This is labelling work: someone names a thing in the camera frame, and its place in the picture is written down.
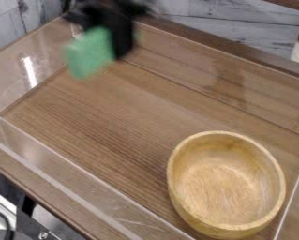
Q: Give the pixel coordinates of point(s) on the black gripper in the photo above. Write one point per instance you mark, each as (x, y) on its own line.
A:
(116, 13)

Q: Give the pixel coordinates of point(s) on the green rectangular block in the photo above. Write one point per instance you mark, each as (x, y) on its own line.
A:
(89, 53)

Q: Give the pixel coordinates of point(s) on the brown wooden bowl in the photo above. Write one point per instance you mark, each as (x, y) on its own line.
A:
(227, 184)

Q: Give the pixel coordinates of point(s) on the clear acrylic tray walls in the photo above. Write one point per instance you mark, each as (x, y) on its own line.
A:
(86, 144)

